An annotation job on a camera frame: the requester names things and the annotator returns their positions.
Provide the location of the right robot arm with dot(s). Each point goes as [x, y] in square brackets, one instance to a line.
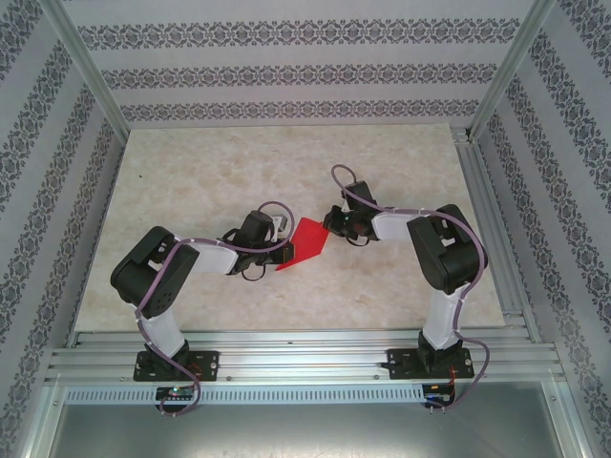
[396, 226]

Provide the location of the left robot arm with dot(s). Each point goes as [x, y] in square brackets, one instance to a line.
[215, 257]

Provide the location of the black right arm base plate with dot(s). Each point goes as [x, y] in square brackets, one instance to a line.
[398, 362]

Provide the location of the red square paper sheet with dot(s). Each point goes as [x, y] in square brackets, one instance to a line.
[310, 238]

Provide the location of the aluminium side rail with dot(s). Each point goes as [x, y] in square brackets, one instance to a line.
[481, 191]

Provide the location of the long aluminium mounting rail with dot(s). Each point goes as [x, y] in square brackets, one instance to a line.
[305, 358]

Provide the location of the aluminium frame post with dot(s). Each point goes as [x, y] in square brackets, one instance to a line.
[90, 71]
[511, 67]

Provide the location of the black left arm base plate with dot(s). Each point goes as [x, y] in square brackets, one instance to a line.
[210, 365]

